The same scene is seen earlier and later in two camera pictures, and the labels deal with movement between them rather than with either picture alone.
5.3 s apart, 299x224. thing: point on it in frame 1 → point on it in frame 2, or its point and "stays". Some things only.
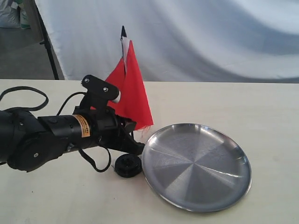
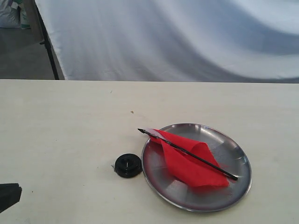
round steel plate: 197,167 stays
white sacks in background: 13,15 stays
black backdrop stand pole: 46,39 stays
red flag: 133,105 → 197,162
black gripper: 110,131 → 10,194
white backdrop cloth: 205,41 stays
